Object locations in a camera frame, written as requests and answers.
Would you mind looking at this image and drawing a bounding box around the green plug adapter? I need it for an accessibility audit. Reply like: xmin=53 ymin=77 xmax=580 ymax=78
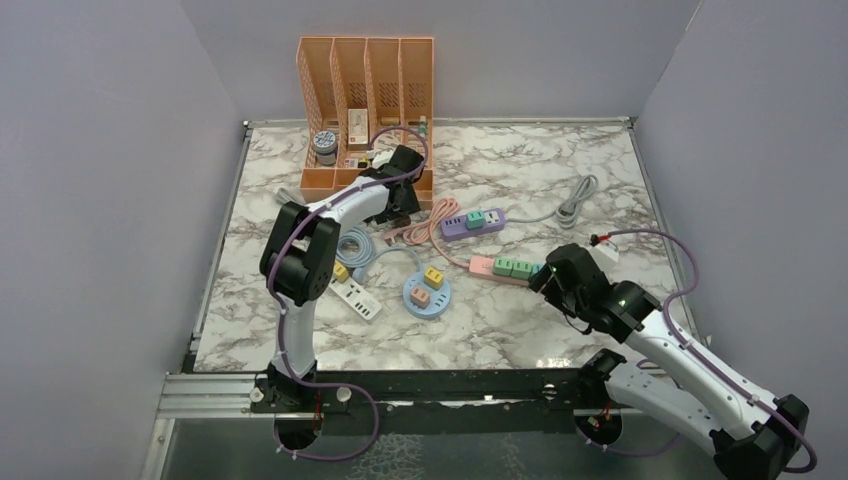
xmin=510 ymin=260 xmax=533 ymax=280
xmin=492 ymin=257 xmax=514 ymax=277

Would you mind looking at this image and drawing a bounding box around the yellow plug adapter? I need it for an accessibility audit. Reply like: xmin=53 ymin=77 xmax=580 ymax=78
xmin=423 ymin=267 xmax=444 ymax=290
xmin=333 ymin=260 xmax=350 ymax=283

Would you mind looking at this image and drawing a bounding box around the pink plug adapter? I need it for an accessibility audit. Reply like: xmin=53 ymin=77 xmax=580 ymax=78
xmin=392 ymin=216 xmax=412 ymax=229
xmin=409 ymin=285 xmax=431 ymax=309

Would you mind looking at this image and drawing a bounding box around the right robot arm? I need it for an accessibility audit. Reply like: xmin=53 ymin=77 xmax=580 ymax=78
xmin=529 ymin=244 xmax=809 ymax=479

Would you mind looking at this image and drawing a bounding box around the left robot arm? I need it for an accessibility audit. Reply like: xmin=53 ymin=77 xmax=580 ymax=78
xmin=260 ymin=145 xmax=428 ymax=411

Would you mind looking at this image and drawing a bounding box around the pink plug adapter back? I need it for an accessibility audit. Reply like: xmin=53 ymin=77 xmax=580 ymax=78
xmin=392 ymin=216 xmax=412 ymax=229

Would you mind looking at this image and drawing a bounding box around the purple power strip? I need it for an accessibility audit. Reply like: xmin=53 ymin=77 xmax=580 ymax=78
xmin=439 ymin=208 xmax=506 ymax=242

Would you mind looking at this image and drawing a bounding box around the pink power strip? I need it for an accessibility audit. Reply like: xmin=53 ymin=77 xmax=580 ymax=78
xmin=468 ymin=255 xmax=532 ymax=287

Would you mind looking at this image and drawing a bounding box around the red white box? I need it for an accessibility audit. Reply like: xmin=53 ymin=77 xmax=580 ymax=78
xmin=347 ymin=108 xmax=370 ymax=148

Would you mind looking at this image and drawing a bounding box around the round blue patterned tin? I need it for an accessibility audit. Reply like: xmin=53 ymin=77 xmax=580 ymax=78
xmin=311 ymin=130 xmax=339 ymax=166

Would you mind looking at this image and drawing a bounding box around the round blue power strip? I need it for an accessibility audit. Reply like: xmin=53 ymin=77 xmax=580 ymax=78
xmin=402 ymin=271 xmax=452 ymax=320

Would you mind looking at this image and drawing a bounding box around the white power strip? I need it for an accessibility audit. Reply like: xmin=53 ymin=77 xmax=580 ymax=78
xmin=329 ymin=278 xmax=382 ymax=322

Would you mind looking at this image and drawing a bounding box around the orange file organizer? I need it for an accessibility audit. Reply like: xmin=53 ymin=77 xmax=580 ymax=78
xmin=296 ymin=36 xmax=435 ymax=202

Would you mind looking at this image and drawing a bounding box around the coiled pink cable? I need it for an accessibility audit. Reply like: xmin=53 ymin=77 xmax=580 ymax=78
xmin=382 ymin=197 xmax=472 ymax=270

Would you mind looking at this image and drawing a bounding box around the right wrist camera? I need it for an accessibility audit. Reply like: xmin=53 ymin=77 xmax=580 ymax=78
xmin=588 ymin=243 xmax=620 ymax=270

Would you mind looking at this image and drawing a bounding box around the grey cable of purple strip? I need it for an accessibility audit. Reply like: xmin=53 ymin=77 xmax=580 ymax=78
xmin=505 ymin=174 xmax=600 ymax=231

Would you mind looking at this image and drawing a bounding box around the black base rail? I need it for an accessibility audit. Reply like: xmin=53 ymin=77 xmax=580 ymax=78
xmin=250 ymin=366 xmax=664 ymax=439

